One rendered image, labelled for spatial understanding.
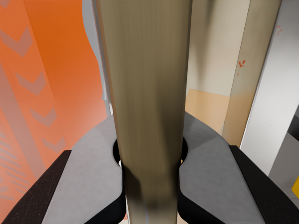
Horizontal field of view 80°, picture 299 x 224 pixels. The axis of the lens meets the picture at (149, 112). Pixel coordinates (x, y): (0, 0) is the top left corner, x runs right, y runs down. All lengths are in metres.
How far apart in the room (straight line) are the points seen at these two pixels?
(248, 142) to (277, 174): 1.90
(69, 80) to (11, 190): 0.18
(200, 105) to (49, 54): 0.15
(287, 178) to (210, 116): 2.00
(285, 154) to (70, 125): 1.84
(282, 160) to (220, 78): 1.81
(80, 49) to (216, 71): 0.12
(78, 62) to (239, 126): 0.15
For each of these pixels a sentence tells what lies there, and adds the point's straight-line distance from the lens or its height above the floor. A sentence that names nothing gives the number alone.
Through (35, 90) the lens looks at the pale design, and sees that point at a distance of 0.20.
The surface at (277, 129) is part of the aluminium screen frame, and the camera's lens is 0.19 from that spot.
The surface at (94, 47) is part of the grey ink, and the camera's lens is 0.17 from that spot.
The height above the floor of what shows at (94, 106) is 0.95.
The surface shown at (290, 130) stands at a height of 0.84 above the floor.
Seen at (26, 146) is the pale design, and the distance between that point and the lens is 0.24.
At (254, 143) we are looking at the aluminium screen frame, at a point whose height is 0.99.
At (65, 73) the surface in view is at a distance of 0.18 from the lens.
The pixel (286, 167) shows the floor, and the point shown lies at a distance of 2.06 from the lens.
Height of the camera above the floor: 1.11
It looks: 61 degrees down
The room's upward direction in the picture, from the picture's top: 177 degrees clockwise
